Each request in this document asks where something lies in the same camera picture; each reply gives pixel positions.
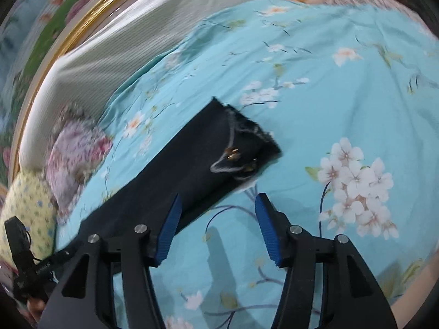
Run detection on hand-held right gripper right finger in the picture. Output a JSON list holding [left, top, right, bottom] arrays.
[[254, 192, 398, 329]]

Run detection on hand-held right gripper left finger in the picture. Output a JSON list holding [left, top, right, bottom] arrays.
[[40, 192, 182, 329]]

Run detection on dark navy pants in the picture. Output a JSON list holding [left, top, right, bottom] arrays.
[[51, 97, 282, 275]]

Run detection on yellow dotted pillow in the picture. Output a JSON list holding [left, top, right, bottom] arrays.
[[0, 169, 57, 268]]

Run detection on pink floral pillow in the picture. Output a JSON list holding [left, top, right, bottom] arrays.
[[44, 104, 114, 225]]

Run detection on light blue floral bed sheet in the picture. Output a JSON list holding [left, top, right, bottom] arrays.
[[55, 0, 439, 329]]

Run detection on floral painting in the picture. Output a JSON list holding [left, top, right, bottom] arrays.
[[0, 0, 134, 179]]

